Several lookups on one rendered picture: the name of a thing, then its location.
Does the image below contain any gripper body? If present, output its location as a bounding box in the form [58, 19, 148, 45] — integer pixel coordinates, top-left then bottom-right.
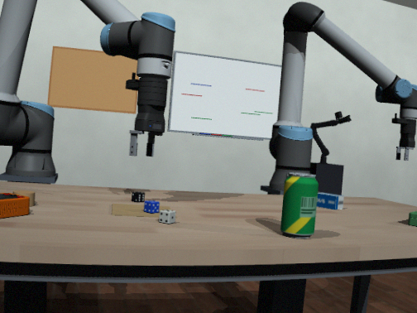
[134, 75, 169, 137]
[399, 118, 417, 149]

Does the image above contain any tan mat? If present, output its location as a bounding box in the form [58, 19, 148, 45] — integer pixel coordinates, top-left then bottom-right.
[111, 202, 164, 218]

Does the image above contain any white die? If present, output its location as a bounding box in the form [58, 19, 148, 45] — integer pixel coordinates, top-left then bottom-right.
[158, 209, 177, 225]

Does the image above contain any jointed stand on dark box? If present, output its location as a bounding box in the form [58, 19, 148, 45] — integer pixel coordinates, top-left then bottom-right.
[309, 110, 352, 196]

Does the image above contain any whiteboard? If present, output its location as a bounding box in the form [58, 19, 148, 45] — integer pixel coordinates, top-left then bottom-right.
[167, 51, 283, 141]

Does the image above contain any orange board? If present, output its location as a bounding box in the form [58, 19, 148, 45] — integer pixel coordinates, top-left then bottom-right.
[47, 46, 139, 114]

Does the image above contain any blue box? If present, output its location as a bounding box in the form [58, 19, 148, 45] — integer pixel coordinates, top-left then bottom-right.
[316, 192, 345, 211]

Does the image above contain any green can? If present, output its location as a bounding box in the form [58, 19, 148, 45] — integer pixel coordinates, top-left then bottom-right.
[280, 172, 319, 238]

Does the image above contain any wooden table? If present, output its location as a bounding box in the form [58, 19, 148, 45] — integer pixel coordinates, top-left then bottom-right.
[0, 180, 417, 313]

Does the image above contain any tan cork cylinder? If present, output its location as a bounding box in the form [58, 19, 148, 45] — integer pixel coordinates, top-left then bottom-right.
[12, 190, 36, 207]

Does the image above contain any orange multimeter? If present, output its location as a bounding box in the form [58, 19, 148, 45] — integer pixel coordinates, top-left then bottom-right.
[0, 192, 31, 219]

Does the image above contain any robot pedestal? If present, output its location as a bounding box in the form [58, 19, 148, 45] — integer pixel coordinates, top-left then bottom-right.
[260, 184, 285, 195]
[0, 171, 59, 185]

